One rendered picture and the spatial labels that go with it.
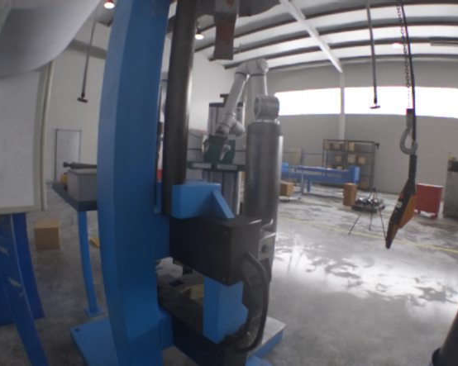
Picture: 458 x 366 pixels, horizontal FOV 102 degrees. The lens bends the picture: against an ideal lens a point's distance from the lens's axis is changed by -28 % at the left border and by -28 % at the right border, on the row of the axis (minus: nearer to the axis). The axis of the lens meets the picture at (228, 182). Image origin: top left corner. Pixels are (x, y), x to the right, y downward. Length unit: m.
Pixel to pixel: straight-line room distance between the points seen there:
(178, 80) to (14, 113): 0.55
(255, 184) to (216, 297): 0.74
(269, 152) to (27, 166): 1.19
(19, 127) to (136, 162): 0.50
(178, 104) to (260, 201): 0.79
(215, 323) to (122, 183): 0.58
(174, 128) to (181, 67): 0.21
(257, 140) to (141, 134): 0.72
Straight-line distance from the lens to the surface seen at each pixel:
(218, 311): 0.92
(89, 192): 1.21
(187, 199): 0.83
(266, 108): 1.47
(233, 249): 0.79
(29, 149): 0.49
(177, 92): 0.86
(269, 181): 1.42
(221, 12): 1.15
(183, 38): 0.92
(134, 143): 0.88
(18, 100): 0.50
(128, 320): 1.07
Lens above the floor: 1.29
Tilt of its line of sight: 6 degrees down
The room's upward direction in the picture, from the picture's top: 3 degrees clockwise
